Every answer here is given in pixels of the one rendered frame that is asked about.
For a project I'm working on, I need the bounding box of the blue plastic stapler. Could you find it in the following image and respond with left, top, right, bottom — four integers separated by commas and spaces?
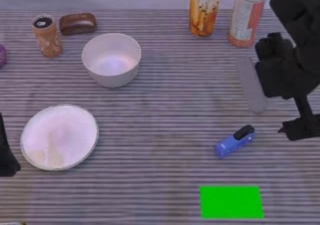
214, 124, 256, 159

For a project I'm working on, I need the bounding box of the green square marker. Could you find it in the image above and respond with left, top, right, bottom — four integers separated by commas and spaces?
199, 185, 265, 220

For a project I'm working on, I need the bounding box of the grey oblong sharpening stone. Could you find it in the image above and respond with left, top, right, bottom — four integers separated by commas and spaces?
236, 56, 267, 115

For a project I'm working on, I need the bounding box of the orange white spray can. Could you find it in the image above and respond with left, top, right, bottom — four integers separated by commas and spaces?
227, 0, 267, 48

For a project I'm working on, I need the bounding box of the brown iced drink cup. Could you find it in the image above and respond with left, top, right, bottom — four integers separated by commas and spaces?
188, 0, 227, 38

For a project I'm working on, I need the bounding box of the white bowl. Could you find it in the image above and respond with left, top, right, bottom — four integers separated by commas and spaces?
81, 32, 142, 89

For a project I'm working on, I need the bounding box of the brown chocolate bread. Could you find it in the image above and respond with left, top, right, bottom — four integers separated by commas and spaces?
59, 12, 98, 36

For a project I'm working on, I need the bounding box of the white paper plate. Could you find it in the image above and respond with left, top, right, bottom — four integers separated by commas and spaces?
20, 104, 99, 172

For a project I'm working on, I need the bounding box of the brown cylindrical can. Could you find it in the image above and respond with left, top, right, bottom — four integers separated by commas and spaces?
31, 15, 63, 59

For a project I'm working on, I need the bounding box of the purple round object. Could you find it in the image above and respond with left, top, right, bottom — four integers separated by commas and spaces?
0, 44, 8, 68

